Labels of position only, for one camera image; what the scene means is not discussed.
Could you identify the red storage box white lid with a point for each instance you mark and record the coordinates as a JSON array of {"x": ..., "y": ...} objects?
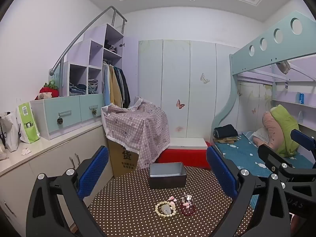
[{"x": 182, "y": 156}]

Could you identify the white flat box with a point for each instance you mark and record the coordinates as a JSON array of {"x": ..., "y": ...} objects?
[{"x": 187, "y": 143}]

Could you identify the cardboard box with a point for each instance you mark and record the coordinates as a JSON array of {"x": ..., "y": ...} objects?
[{"x": 123, "y": 158}]

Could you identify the teal fish print bedsheet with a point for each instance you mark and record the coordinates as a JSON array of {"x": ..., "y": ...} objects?
[{"x": 244, "y": 153}]

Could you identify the white outlined butterfly sticker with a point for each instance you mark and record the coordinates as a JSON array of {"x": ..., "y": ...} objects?
[{"x": 205, "y": 79}]

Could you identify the pale pink butterfly sticker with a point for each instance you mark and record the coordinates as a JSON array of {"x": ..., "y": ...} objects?
[{"x": 179, "y": 128}]

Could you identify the grey cloth on bunk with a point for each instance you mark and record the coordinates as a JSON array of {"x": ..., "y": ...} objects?
[{"x": 284, "y": 67}]

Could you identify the white plastic bag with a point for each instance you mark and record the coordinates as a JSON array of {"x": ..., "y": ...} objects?
[{"x": 8, "y": 133}]

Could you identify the pine cone drawer knob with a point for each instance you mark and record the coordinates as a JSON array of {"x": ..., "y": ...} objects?
[
  {"x": 94, "y": 112},
  {"x": 59, "y": 121}
]

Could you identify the teal drawer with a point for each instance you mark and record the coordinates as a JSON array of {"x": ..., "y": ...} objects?
[
  {"x": 90, "y": 103},
  {"x": 61, "y": 108}
]

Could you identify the white wardrobe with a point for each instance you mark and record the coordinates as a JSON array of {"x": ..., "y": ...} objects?
[{"x": 197, "y": 91}]

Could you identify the folded tan clothes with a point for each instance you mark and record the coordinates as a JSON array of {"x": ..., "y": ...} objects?
[{"x": 227, "y": 140}]

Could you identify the red strawberry plush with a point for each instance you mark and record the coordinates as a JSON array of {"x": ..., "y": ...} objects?
[{"x": 49, "y": 90}]

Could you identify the folded dark clothes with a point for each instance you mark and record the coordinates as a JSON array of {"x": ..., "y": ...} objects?
[{"x": 226, "y": 130}]

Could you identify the white pillow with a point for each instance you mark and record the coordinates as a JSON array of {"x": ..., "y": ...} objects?
[{"x": 260, "y": 133}]

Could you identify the pink plush pillow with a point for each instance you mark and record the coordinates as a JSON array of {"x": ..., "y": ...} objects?
[{"x": 270, "y": 128}]

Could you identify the light blue hanging shirt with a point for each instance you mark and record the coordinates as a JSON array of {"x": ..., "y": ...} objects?
[{"x": 106, "y": 86}]

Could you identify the grey metal handrail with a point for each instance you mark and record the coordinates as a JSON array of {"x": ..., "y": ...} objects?
[{"x": 74, "y": 42}]

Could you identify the pink flower charm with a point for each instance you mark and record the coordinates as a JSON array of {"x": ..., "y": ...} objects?
[{"x": 172, "y": 198}]

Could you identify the dark clothes in cubby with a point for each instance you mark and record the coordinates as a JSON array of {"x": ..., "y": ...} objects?
[{"x": 111, "y": 47}]

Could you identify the dark hanging jackets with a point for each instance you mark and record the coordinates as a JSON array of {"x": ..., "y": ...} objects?
[{"x": 124, "y": 86}]

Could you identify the brown polka dot tablecloth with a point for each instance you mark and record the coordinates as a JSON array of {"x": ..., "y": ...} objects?
[{"x": 133, "y": 202}]

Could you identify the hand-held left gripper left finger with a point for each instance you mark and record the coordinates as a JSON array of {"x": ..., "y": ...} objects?
[{"x": 95, "y": 170}]

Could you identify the white low cabinet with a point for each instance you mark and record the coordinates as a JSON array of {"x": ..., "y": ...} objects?
[{"x": 49, "y": 158}]

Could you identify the purple staircase cabinet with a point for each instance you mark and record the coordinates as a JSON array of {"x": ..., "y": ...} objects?
[{"x": 96, "y": 51}]

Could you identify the pink silver trinket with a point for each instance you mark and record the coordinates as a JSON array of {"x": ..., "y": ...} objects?
[{"x": 187, "y": 198}]

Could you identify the white wall shelf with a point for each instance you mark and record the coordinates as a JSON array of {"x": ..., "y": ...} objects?
[{"x": 293, "y": 103}]

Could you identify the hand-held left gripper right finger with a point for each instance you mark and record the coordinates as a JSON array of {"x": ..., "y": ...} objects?
[{"x": 219, "y": 172}]

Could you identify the green pillow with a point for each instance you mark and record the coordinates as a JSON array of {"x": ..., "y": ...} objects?
[{"x": 284, "y": 126}]

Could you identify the pink checked cloth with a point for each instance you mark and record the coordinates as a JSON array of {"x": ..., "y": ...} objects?
[{"x": 145, "y": 126}]

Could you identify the grey stone pendant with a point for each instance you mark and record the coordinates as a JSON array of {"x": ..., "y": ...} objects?
[{"x": 166, "y": 208}]

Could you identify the tan hanging coat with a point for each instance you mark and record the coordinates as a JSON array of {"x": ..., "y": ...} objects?
[{"x": 115, "y": 86}]

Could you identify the grey metal box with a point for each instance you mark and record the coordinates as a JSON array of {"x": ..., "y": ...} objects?
[{"x": 167, "y": 177}]

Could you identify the folded dark blue jeans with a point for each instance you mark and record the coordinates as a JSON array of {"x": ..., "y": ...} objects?
[{"x": 77, "y": 90}]

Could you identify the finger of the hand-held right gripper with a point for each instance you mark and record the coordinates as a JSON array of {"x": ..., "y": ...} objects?
[
  {"x": 271, "y": 158},
  {"x": 303, "y": 139}
]

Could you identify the teal bunk bed frame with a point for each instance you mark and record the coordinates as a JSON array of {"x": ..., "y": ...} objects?
[{"x": 271, "y": 47}]

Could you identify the brown butterfly sticker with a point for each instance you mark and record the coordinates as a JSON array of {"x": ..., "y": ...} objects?
[{"x": 180, "y": 104}]

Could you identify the green white paper bag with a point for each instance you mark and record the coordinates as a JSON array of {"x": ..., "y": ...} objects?
[{"x": 28, "y": 123}]

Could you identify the white paper scraps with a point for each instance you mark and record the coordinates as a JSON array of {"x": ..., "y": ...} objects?
[{"x": 26, "y": 151}]

